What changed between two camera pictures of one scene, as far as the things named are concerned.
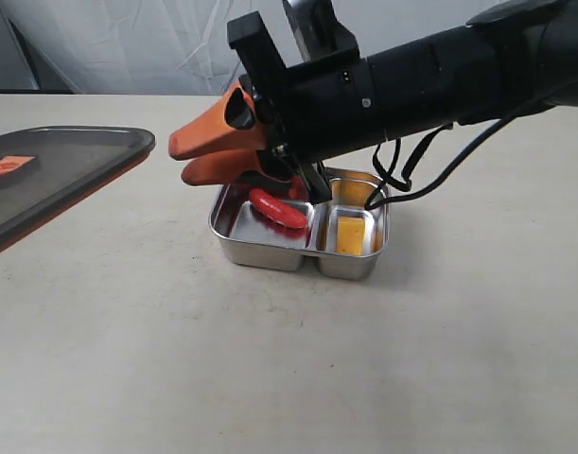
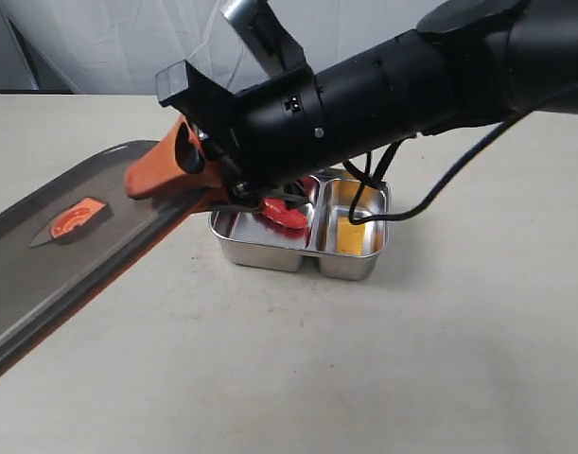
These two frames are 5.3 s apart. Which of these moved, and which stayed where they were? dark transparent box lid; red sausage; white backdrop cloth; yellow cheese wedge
Moved: dark transparent box lid
Stayed: red sausage; white backdrop cloth; yellow cheese wedge
